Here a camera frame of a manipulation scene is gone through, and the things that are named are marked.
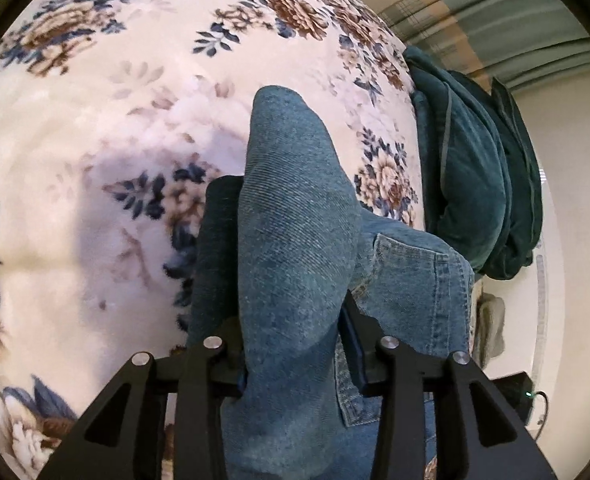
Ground blue denim jeans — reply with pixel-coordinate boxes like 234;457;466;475
184;84;476;480

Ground black device with green light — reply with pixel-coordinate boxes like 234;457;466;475
491;372;534;426

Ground white bed headboard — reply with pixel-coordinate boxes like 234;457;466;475
527;169;564;411

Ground dark teal plush blanket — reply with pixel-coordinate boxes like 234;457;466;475
403;47;543;281

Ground floral fleece bed blanket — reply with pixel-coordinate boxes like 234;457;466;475
0;0;424;479

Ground green striped right curtain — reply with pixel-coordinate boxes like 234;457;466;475
380;0;590;91

